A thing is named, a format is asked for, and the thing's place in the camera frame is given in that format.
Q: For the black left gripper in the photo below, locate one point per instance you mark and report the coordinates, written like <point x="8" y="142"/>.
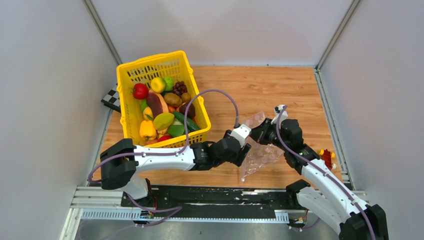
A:
<point x="239" y="158"/>

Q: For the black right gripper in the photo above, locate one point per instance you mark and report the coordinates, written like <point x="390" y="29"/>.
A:
<point x="259" y="133"/>

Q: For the clear zip top bag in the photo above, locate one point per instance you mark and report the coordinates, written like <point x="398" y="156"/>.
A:
<point x="259" y="155"/>

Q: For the green cucumber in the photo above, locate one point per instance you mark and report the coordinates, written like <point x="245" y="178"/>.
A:
<point x="191" y="125"/>

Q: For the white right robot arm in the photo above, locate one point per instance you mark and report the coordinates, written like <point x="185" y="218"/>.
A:
<point x="320" y="191"/>

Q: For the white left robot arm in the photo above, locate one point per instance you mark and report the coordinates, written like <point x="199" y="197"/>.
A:
<point x="122" y="162"/>

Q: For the green bell pepper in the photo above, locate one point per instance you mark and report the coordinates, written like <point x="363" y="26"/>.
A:
<point x="176" y="130"/>

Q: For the red chili pepper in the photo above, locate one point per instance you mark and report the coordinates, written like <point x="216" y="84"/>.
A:
<point x="164" y="138"/>

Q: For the red toy piece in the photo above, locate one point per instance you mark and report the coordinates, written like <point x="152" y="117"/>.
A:
<point x="327" y="157"/>

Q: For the yellow green mango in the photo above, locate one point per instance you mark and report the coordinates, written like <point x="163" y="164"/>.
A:
<point x="163" y="121"/>

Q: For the brown kiwi potato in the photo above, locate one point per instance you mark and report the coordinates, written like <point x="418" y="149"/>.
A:
<point x="173" y="100"/>

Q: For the dark purple grapes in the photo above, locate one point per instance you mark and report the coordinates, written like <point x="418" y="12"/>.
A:
<point x="179" y="88"/>

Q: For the yellow plastic basket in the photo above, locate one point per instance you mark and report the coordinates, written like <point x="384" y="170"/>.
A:
<point x="147" y="71"/>

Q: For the yellow bell pepper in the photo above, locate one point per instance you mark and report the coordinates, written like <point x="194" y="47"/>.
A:
<point x="147" y="131"/>

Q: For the yellow fruit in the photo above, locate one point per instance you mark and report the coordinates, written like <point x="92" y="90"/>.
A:
<point x="148" y="114"/>

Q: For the yellow lemon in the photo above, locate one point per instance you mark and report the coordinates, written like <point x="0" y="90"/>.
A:
<point x="158" y="84"/>

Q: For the green leafy vegetable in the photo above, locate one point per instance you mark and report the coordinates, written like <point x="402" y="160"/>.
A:
<point x="143" y="105"/>

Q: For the red tomato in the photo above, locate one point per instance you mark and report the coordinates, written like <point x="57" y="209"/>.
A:
<point x="140" y="91"/>

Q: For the black white checkerboard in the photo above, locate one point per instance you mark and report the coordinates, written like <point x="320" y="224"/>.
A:
<point x="112" y="100"/>

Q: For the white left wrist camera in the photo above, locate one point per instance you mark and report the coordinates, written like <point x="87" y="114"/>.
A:
<point x="241" y="134"/>

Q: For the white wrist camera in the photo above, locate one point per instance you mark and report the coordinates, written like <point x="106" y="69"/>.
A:
<point x="241" y="134"/>
<point x="280" y="114"/>

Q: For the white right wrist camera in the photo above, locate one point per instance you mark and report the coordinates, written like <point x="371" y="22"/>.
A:
<point x="280" y="114"/>

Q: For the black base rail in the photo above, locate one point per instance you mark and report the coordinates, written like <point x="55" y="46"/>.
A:
<point x="233" y="203"/>

